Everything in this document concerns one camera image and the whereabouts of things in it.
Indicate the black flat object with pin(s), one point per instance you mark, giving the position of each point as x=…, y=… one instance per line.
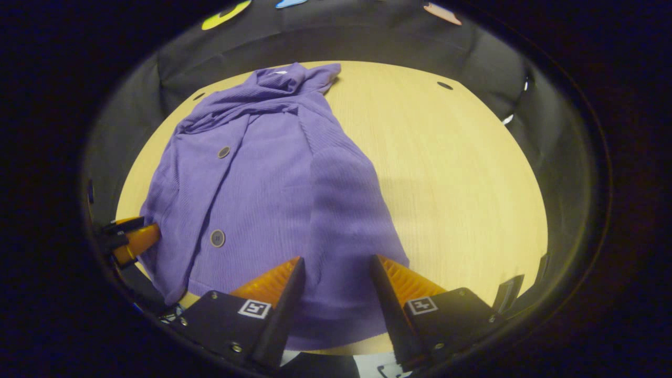
x=507, y=294

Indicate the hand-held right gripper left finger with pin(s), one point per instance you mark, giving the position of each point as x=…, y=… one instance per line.
x=283, y=320

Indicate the black backdrop cloth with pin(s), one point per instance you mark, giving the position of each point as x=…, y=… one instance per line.
x=367, y=42

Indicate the purple knit cardigan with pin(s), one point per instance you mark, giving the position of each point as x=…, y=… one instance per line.
x=273, y=184

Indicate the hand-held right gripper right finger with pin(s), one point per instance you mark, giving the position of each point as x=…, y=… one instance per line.
x=394, y=320

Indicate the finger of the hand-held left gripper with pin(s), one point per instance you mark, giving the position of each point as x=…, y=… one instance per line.
x=137, y=242
x=123, y=226

